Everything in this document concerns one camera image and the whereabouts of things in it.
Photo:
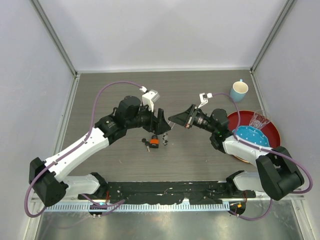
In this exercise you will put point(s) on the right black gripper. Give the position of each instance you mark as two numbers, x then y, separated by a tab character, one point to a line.
186	118

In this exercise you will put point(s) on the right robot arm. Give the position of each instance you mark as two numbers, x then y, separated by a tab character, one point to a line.
276	175

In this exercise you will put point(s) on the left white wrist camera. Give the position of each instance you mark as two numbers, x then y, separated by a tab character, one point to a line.
149	97

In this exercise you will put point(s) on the white slotted cable duct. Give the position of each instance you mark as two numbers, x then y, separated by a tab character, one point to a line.
185	206

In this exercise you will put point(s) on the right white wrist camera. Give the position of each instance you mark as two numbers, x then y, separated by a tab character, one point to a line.
204	99

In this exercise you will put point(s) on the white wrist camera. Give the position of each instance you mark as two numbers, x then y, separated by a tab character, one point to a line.
204	99
149	97

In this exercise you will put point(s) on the red round tray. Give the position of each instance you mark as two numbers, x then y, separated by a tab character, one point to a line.
272	125

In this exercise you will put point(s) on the small brass padlock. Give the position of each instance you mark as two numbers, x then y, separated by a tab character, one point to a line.
171	124

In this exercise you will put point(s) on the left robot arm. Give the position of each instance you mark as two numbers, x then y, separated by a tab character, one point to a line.
50	178

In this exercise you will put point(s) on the blue dotted plate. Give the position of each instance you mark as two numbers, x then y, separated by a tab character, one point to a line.
253	135

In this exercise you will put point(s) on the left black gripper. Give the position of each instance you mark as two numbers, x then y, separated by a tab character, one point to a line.
157	125

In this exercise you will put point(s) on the clear drinking glass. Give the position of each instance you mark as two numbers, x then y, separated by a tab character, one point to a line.
260	119

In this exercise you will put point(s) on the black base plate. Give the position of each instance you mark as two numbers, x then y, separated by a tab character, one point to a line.
171	192

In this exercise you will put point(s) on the orange black padlock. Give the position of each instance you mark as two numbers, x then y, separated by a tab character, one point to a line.
154	142

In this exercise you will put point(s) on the light blue mug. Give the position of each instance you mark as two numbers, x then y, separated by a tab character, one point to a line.
239	90

